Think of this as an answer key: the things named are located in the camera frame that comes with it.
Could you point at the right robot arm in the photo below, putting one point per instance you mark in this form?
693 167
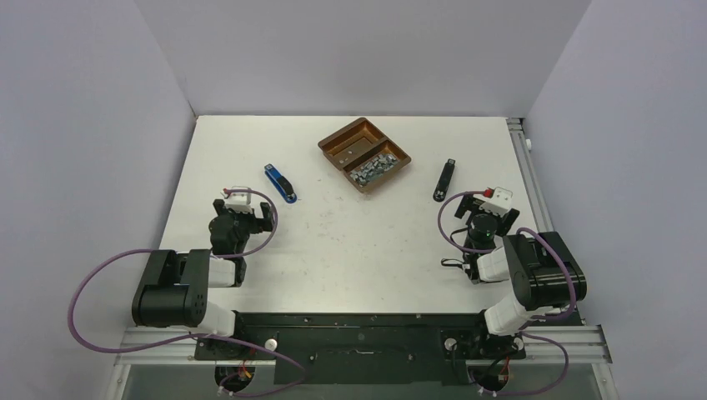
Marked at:
546 282

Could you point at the brown plastic tray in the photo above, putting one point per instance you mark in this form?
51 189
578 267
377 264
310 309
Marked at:
356 143

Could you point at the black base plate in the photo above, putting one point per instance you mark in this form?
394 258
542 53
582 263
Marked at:
350 348

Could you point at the blue stapler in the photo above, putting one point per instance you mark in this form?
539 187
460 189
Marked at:
281 183

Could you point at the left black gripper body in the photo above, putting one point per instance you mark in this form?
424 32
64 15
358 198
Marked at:
246 223

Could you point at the black stapler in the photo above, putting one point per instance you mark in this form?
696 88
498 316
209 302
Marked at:
442 186

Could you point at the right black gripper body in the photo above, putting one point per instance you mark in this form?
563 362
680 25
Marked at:
469 203

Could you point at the aluminium side rail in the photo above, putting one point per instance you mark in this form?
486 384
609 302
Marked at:
522 148

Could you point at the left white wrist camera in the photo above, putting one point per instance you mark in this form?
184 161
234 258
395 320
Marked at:
238 200

